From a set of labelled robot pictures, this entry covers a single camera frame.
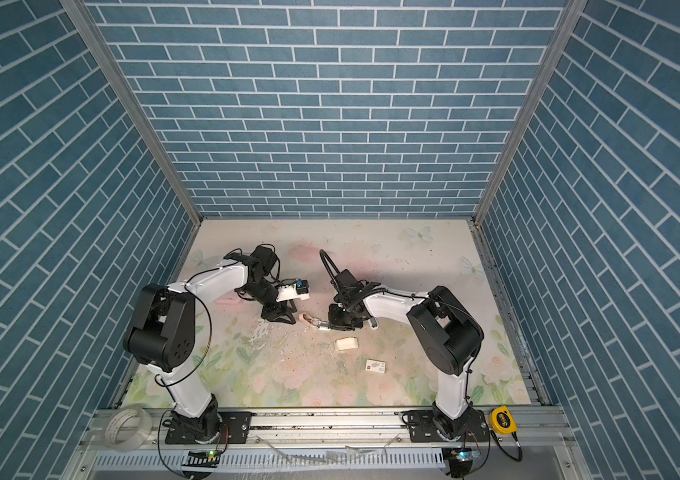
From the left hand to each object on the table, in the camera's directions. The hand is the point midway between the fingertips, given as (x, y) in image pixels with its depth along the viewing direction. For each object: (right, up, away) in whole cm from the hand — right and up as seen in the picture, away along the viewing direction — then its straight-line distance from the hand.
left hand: (292, 311), depth 89 cm
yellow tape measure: (+56, -24, -16) cm, 63 cm away
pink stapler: (+7, -4, +1) cm, 8 cm away
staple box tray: (+17, -9, -1) cm, 19 cm away
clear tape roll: (-39, -27, -14) cm, 49 cm away
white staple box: (+24, -14, -7) cm, 28 cm away
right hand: (+11, -4, +2) cm, 11 cm away
